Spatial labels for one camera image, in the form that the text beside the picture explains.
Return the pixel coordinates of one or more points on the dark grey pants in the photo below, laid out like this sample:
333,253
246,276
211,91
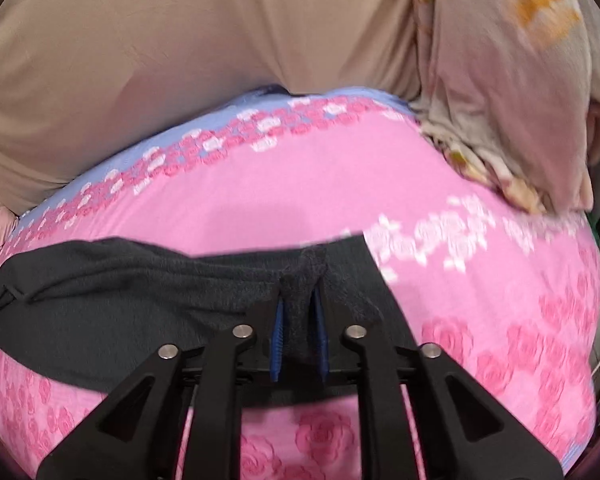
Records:
88,313

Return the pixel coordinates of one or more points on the beige curtain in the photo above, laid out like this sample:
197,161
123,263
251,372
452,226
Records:
81,80

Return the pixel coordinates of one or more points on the pink rose bed sheet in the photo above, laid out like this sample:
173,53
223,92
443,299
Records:
511,297

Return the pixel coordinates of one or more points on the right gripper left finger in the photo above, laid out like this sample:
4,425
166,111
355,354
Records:
178,414

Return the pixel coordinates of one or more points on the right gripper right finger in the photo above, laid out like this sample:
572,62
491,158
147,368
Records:
422,416

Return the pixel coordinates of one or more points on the pale floral quilt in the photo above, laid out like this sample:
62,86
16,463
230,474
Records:
511,95

